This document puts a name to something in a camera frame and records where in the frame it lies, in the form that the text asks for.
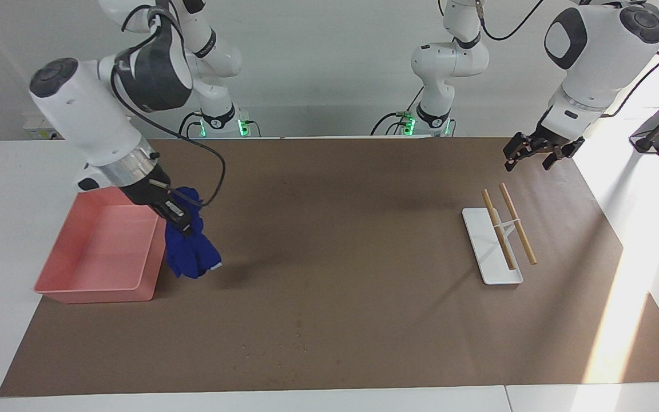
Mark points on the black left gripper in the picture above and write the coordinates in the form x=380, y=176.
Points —
x=555, y=134

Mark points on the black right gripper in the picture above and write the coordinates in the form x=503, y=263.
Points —
x=149, y=191

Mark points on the blue towel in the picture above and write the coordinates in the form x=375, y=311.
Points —
x=192, y=257

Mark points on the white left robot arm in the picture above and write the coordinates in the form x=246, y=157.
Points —
x=449, y=60

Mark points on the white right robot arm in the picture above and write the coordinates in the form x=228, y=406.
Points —
x=83, y=114

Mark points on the pink plastic tray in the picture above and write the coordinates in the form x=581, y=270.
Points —
x=100, y=252

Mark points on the white rack with wooden rods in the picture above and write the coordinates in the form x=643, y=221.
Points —
x=492, y=257

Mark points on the brown paper table mat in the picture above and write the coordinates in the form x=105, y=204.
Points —
x=335, y=229

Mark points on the white wall socket box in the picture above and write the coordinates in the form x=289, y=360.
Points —
x=35, y=129

